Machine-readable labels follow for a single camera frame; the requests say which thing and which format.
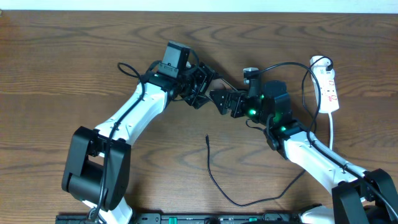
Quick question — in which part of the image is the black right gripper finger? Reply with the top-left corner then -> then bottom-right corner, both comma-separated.
213,93 -> 231,115
210,89 -> 236,97

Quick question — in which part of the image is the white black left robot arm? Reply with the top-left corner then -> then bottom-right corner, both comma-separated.
62,60 -> 220,223

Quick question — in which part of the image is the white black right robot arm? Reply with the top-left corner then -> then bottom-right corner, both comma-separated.
210,81 -> 397,223

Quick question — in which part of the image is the white power strip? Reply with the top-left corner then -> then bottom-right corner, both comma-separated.
310,55 -> 340,114

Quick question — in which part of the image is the black left camera cable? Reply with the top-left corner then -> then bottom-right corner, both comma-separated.
86,62 -> 156,223

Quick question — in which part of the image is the black camera cable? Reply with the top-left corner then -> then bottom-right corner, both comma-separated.
248,61 -> 398,215
86,62 -> 156,223

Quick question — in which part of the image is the black right camera cable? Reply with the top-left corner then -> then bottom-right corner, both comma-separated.
248,61 -> 398,215

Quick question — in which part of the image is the white power strip cord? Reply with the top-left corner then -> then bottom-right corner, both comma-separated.
328,112 -> 334,150

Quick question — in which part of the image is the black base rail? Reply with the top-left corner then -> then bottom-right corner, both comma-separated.
55,212 -> 299,224

